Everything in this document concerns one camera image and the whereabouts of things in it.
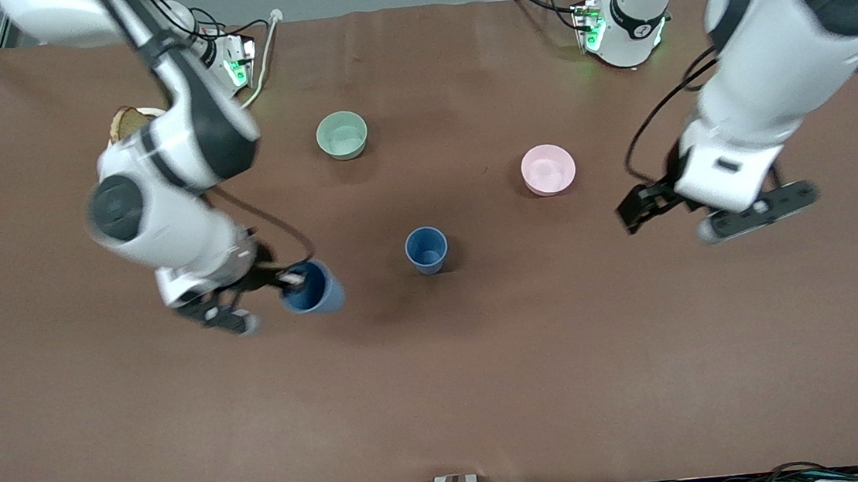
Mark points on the blue plastic cup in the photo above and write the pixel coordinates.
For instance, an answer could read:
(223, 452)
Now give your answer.
(317, 290)
(427, 249)

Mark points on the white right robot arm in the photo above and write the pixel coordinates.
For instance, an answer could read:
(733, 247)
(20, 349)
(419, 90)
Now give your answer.
(180, 146)

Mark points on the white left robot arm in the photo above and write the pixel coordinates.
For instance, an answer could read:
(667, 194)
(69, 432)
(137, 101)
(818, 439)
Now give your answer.
(769, 48)

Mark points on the pale pink bowl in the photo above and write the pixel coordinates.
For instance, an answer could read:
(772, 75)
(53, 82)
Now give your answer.
(548, 169)

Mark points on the pale green bowl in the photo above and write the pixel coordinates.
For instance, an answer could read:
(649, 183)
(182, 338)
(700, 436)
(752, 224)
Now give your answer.
(342, 135)

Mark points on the white two-slot toaster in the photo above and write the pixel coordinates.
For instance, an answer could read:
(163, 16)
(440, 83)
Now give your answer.
(154, 111)

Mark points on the toasted bread slice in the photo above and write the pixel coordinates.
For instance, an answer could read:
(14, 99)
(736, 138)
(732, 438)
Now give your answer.
(127, 121)

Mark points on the green-lit circuit board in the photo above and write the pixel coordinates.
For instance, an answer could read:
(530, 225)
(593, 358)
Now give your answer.
(239, 62)
(590, 26)

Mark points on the brown table cover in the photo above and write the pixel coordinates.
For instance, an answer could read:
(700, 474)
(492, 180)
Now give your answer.
(441, 380)

